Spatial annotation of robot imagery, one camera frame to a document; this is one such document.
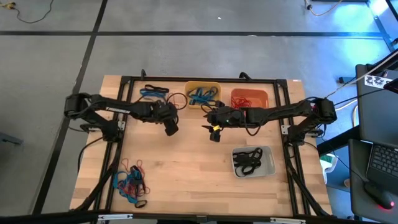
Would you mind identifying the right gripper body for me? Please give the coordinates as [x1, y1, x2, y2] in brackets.
[207, 106, 248, 128]

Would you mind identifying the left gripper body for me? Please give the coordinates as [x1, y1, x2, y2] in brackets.
[146, 101, 180, 125]

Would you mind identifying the red thin rubber band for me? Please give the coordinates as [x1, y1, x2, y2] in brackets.
[123, 177, 151, 198]
[238, 96, 252, 109]
[231, 96, 249, 108]
[120, 157, 144, 175]
[166, 92, 189, 110]

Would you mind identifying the black wide rubber band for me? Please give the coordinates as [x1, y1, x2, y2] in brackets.
[144, 84, 170, 93]
[233, 157, 262, 177]
[129, 165, 147, 195]
[233, 148, 264, 166]

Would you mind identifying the yellow plastic basket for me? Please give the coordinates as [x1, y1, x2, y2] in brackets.
[183, 80, 223, 110]

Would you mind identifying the orange plastic basket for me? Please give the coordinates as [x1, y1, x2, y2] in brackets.
[230, 88, 269, 110]

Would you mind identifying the pale grey plastic basket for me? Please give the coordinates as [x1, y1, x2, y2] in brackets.
[231, 145, 277, 179]

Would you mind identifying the black side desk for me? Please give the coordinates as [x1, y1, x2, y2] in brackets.
[348, 63, 398, 223]

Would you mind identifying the white marker sheet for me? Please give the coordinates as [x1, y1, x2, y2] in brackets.
[363, 74, 394, 90]

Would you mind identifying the black laptop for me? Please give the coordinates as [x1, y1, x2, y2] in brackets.
[365, 141, 398, 194]

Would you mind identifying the black computer mouse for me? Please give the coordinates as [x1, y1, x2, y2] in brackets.
[363, 182, 396, 210]

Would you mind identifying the black metal stand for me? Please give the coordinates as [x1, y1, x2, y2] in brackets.
[366, 0, 398, 52]

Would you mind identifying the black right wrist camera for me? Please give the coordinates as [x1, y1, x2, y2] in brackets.
[208, 129, 222, 143]

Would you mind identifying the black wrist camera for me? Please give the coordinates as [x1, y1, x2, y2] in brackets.
[208, 129, 222, 143]
[164, 119, 180, 137]

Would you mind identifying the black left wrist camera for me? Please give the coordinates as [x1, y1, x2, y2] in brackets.
[164, 119, 180, 137]

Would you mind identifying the black aluminium table frame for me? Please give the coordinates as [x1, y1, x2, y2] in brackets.
[74, 75, 333, 218]

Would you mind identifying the silver frame bracket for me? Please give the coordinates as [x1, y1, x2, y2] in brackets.
[98, 213, 134, 222]
[269, 217, 307, 224]

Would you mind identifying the cream loose cable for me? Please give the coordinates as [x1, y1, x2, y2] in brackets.
[334, 98, 358, 113]

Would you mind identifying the pale yellow loose cable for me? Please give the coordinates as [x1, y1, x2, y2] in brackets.
[304, 0, 343, 17]

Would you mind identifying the thin black loose cable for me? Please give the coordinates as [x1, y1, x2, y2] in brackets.
[0, 0, 54, 24]

